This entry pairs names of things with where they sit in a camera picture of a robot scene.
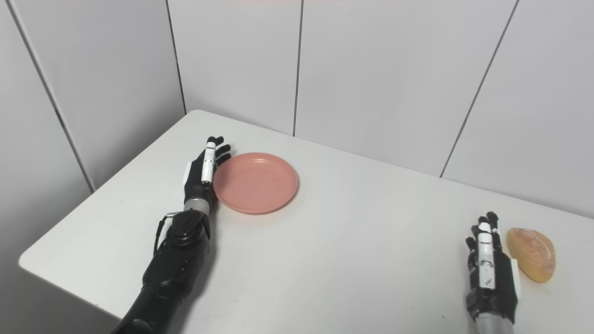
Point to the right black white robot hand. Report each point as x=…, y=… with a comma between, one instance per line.
x=492, y=278

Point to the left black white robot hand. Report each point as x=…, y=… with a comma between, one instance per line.
x=199, y=178

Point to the golden bread roll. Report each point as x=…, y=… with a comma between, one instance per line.
x=533, y=253

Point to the pink round plate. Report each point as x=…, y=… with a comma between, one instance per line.
x=255, y=183

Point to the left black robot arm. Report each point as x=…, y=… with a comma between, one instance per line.
x=171, y=269

